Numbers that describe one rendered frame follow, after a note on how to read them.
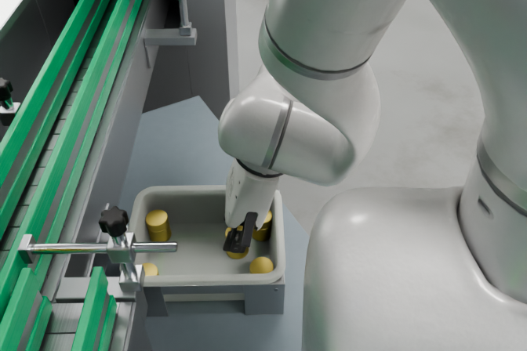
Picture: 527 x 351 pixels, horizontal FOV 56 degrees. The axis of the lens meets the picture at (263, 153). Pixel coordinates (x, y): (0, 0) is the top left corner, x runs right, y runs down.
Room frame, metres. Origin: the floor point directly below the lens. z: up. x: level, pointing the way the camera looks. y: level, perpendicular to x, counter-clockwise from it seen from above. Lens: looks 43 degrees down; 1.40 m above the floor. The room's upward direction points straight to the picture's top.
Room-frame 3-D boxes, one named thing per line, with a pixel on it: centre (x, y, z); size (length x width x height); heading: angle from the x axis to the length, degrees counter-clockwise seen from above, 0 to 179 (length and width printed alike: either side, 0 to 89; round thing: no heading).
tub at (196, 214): (0.45, 0.08, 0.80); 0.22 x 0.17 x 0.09; 91
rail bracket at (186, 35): (0.97, 0.19, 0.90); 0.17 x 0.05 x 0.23; 91
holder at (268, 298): (0.44, 0.11, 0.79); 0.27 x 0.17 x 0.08; 91
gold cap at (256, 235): (0.49, 0.00, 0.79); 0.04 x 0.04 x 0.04
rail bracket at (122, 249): (0.33, 0.18, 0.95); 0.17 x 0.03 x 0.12; 91
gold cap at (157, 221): (0.49, 0.16, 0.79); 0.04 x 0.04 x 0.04
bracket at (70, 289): (0.33, 0.20, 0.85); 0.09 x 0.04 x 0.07; 91
